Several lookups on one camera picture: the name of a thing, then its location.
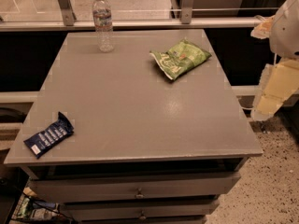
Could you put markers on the clutter items on floor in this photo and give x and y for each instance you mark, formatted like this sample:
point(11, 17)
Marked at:
point(31, 209)

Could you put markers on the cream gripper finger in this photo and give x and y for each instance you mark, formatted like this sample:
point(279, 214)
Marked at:
point(277, 84)
point(262, 30)

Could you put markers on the lower grey drawer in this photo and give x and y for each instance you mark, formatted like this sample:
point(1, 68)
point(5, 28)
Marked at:
point(140, 210)

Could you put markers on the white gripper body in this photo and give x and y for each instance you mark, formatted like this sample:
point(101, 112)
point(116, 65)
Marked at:
point(286, 32)

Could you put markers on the upper grey drawer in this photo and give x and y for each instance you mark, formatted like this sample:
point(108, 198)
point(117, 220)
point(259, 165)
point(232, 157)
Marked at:
point(134, 187)

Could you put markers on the green jalapeno chip bag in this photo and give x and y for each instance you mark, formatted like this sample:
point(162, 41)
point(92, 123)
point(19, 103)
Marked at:
point(180, 59)

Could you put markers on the clear plastic water bottle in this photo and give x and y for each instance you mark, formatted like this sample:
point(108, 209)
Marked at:
point(102, 19)

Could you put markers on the grey drawer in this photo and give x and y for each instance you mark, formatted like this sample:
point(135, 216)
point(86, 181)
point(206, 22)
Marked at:
point(134, 187)
point(140, 210)

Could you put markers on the blue rxbar blueberry wrapper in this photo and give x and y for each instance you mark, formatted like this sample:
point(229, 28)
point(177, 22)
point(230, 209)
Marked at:
point(40, 143)

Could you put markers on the grey drawer cabinet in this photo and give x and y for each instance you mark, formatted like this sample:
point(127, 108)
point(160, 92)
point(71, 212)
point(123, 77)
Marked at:
point(129, 119)

